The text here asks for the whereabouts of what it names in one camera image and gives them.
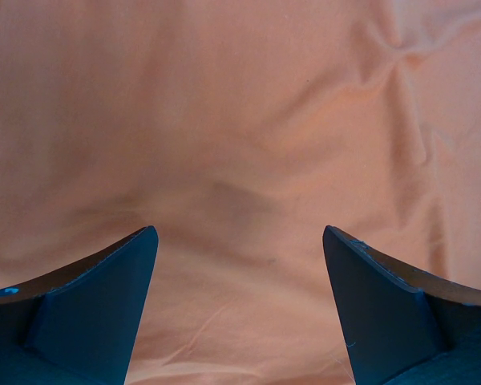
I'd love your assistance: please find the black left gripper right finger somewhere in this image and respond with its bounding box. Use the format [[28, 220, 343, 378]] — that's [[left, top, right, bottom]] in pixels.
[[323, 225, 481, 384]]

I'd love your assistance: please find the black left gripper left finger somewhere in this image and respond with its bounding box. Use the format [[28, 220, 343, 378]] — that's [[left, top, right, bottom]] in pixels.
[[0, 226, 159, 384]]

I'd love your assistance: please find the orange t shirt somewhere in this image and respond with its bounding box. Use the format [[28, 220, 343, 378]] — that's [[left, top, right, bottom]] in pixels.
[[0, 1, 481, 384]]

